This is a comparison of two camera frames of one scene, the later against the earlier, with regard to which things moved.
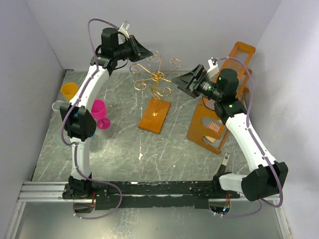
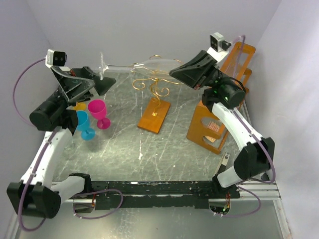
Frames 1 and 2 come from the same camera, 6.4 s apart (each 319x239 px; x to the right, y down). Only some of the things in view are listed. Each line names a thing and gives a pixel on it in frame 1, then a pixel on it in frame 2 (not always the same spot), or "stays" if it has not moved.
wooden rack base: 154,116 stays
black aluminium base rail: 164,194 stays
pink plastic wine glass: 98,111 stays
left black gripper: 140,52 to 76,83
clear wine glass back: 155,57 to 158,67
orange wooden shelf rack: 206,129 stays
